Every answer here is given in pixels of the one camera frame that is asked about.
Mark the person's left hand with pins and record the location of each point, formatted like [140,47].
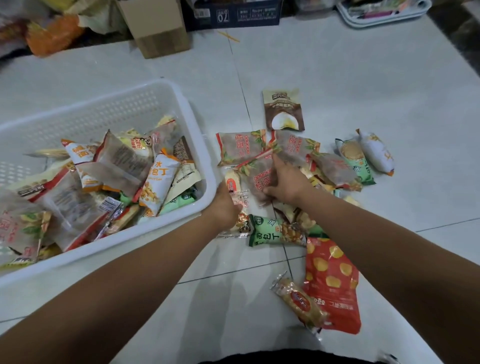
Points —
[222,210]

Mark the person's right hand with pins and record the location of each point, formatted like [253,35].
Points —
[290,185]

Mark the person's right thumb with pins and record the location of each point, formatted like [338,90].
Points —
[269,191]

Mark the person's left fingers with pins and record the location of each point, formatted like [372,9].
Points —
[231,202]

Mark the grey dried fruit packet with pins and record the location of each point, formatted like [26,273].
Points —
[240,146]
[335,170]
[258,176]
[296,148]

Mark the person's right forearm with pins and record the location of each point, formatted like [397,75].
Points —
[393,270]

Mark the person's left forearm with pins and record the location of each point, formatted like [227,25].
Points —
[112,296]

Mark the clear bread packet red label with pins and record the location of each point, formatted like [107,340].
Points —
[231,182]
[243,221]
[300,302]

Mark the clear yellow snack packet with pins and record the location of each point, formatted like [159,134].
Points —
[298,219]
[318,180]

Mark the green bread cube packet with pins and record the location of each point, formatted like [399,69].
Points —
[270,232]

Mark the brown and white mochi packet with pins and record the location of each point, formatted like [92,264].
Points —
[283,110]

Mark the green cracker packet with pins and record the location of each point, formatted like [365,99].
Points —
[354,159]

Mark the red chip packet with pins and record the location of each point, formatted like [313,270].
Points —
[332,285]

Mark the white and orange snack packet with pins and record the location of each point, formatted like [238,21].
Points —
[377,152]

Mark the pile of mixed snack packets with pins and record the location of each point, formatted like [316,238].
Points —
[93,187]

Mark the yellow stick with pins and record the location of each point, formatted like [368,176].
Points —
[228,36]

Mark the person's black clothing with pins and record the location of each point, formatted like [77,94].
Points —
[285,357]

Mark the white plastic basket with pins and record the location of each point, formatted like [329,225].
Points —
[93,108]

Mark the dark blue box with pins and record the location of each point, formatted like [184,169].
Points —
[240,13]

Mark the brown cardboard box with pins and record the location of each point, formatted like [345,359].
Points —
[157,26]

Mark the white plastic tray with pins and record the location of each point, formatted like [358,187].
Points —
[382,13]

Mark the pale yellow plastic bag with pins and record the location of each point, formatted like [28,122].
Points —
[99,15]

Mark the orange plastic bag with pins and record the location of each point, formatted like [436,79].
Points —
[52,35]

